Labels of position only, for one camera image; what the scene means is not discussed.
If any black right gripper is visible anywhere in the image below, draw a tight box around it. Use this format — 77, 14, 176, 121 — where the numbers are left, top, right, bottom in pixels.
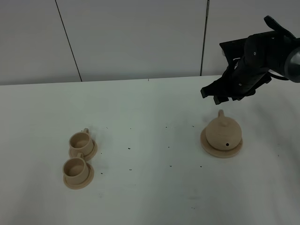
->
201, 57, 271, 105

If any beige teapot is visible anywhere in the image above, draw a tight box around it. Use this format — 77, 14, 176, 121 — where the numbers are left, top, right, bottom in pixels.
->
205, 110, 242, 150

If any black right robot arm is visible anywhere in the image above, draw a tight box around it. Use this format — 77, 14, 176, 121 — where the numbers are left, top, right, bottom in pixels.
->
201, 15, 300, 105

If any beige teapot saucer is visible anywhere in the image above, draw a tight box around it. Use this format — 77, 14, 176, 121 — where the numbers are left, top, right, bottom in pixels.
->
200, 128, 243, 158

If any far beige cup saucer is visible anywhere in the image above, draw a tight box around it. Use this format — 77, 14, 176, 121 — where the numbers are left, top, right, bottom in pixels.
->
68, 140, 98, 161

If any beige cup saucer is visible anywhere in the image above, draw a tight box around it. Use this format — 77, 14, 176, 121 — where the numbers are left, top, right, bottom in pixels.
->
63, 164, 94, 190
68, 140, 98, 161

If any far beige teacup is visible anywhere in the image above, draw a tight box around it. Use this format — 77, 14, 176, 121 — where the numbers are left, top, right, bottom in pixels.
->
69, 128, 94, 157

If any beige teacup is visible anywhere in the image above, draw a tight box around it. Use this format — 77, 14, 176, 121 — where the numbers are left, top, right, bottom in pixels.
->
69, 128, 94, 157
63, 153, 89, 185

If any near beige cup saucer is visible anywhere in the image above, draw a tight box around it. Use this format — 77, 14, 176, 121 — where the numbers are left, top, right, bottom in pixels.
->
63, 164, 94, 190

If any near beige teacup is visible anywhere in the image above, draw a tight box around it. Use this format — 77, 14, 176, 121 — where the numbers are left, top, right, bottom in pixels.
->
63, 153, 89, 185

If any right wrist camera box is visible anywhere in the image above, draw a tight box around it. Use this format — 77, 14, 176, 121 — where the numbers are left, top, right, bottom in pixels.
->
219, 38, 246, 64

